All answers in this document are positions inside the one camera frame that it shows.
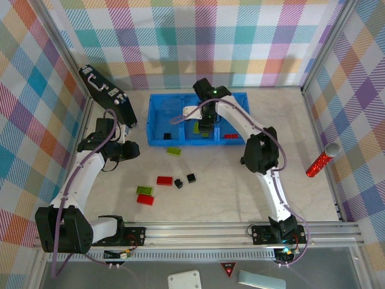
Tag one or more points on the blue plastic bin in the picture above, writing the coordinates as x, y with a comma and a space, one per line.
225, 128
159, 120
189, 138

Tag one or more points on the red rectangular lego brick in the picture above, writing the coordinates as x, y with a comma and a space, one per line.
145, 199
231, 136
164, 180

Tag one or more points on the black square lego brick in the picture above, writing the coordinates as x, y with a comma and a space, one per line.
191, 178
179, 183
167, 136

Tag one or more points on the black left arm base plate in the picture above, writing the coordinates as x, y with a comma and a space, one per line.
135, 236

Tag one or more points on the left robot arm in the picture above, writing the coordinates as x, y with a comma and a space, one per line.
78, 180

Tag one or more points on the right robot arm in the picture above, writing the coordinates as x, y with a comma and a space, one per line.
270, 186

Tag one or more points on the pale teal block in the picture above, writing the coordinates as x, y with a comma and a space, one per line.
258, 281

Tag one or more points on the controller circuit board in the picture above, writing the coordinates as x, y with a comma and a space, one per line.
117, 255
285, 253

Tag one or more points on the red glitter toy microphone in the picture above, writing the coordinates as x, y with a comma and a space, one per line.
320, 162

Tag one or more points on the aluminium corner post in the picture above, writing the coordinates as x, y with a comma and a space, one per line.
64, 48
328, 45

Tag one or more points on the right controller circuit board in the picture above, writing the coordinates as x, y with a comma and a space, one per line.
285, 253

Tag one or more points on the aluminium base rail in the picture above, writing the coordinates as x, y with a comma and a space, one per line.
195, 233

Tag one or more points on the red emergency button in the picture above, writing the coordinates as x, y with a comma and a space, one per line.
227, 268

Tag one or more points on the white square plate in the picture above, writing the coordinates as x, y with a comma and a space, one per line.
184, 280

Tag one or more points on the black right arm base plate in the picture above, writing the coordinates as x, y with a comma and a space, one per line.
260, 234

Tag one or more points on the left controller circuit board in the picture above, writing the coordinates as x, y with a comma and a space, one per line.
117, 255

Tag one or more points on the black hard carrying case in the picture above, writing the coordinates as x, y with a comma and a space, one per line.
105, 93

